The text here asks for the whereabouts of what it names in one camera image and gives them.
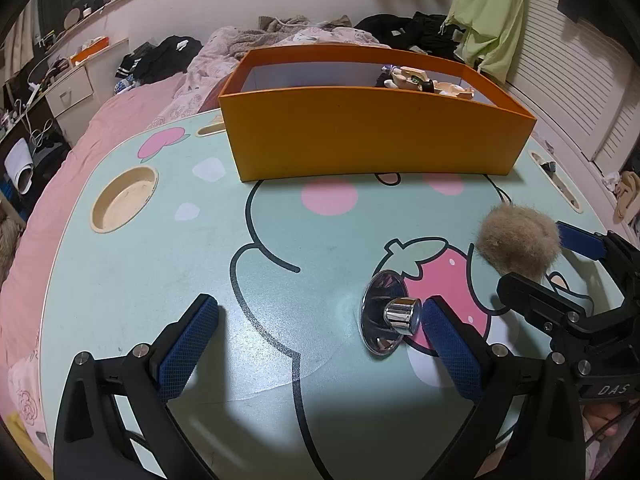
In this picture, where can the small orange box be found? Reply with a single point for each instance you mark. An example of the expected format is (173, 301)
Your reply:
(90, 50)

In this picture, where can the mint cartoon print desktop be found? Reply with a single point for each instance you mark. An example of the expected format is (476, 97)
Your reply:
(175, 270)

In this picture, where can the person's right hand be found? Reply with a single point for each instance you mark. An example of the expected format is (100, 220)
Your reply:
(602, 417)

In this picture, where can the pink bed sheet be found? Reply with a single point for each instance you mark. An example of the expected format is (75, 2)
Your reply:
(75, 175)

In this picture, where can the black clothes pile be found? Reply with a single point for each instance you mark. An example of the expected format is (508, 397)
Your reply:
(160, 55)
(400, 27)

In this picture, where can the beige knit towel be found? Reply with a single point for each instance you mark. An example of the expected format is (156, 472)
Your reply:
(280, 24)

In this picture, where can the white drawer cabinet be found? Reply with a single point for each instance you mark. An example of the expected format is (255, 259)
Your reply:
(70, 91)

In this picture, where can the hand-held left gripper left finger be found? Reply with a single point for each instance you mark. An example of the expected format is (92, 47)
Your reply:
(190, 345)

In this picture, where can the brown fur scrunchie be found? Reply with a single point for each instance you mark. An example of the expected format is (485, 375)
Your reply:
(517, 240)

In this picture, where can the white rolled mat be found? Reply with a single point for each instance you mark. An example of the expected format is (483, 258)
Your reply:
(20, 165)

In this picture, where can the round plate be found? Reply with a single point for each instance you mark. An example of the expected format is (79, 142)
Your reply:
(72, 18)

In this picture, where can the light green hanging cloth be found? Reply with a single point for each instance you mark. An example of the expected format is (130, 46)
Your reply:
(485, 15)

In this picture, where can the orange cardboard box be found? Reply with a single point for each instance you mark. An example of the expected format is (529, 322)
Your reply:
(370, 130)

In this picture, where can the pink floral blanket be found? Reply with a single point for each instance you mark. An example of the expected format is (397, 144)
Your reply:
(210, 65)

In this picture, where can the cream shell hair clip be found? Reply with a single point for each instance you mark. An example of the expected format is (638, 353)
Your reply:
(457, 91)

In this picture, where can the beige slippers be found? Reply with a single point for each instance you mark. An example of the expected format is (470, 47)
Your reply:
(627, 195)

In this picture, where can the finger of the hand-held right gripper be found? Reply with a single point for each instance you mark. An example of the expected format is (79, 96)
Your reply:
(530, 295)
(580, 242)

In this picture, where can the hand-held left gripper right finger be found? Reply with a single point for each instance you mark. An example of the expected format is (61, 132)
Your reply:
(452, 355)

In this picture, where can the pink rose-print cloth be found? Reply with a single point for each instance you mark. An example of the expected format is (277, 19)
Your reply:
(27, 400)

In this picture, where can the crumpled foil wrappers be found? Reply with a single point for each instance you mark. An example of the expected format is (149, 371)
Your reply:
(549, 166)

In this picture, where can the white louvered door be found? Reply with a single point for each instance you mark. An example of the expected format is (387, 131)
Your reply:
(575, 90)

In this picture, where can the shiny metal funnel cup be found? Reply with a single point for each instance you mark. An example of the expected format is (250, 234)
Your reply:
(380, 320)

